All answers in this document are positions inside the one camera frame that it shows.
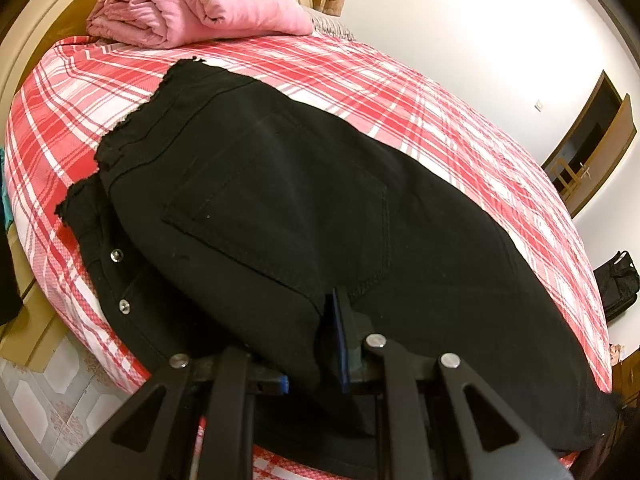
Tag black pants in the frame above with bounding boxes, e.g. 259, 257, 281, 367
54, 57, 626, 478

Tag cream wooden headboard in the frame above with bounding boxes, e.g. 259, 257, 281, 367
0, 0, 313, 161

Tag grey pillow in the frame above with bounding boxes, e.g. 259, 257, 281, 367
300, 7, 358, 43

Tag black bag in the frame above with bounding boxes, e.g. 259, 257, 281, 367
594, 250, 640, 321

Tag colourful cloth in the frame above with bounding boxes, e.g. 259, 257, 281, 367
0, 147, 12, 228

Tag wooden bed side rail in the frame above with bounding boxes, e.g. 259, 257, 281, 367
7, 240, 76, 376

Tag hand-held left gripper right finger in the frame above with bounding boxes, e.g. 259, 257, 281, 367
324, 287, 573, 480

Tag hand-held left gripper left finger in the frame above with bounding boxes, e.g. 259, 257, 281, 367
54, 346, 290, 480

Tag wooden door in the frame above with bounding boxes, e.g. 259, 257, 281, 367
542, 71, 638, 218

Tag wooden chair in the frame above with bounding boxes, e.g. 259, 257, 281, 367
552, 157, 581, 196

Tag bed with red plaid sheet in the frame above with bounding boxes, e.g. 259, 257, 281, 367
2, 30, 613, 480

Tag pink folded quilt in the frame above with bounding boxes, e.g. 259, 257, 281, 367
86, 0, 313, 51

